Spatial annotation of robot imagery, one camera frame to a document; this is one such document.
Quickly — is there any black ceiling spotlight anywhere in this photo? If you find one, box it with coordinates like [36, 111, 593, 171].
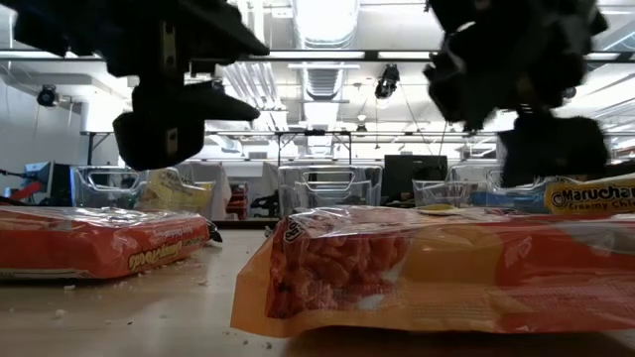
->
[36, 83, 61, 108]
[374, 63, 401, 100]

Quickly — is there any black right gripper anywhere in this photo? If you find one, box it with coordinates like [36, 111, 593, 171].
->
[424, 0, 610, 188]

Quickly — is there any black background equipment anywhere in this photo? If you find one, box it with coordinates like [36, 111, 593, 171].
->
[249, 190, 280, 219]

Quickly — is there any red Maruchan noodle pack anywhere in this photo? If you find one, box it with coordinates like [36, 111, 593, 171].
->
[230, 204, 635, 339]
[0, 205, 212, 282]

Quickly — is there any red storage rack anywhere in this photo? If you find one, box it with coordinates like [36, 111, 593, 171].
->
[226, 181, 249, 220]

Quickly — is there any large black monitor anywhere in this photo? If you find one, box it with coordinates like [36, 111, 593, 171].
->
[384, 154, 448, 204]

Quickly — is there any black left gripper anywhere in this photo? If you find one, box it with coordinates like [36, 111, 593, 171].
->
[98, 0, 272, 173]

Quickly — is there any red tool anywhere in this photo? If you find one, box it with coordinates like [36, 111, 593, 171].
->
[7, 180, 46, 203]

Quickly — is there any clear plastic bin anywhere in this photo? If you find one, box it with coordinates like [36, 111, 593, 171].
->
[277, 164, 384, 219]
[70, 165, 219, 209]
[412, 166, 547, 208]

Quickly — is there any white cover cloth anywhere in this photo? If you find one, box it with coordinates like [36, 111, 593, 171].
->
[190, 161, 233, 222]

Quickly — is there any dark computer monitor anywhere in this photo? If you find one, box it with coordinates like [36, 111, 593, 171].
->
[49, 163, 73, 204]

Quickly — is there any silver ceiling duct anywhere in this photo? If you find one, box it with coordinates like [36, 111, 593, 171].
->
[291, 0, 361, 160]

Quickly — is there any computer monitor with blue screen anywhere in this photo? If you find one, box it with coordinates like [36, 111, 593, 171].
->
[22, 161, 55, 197]

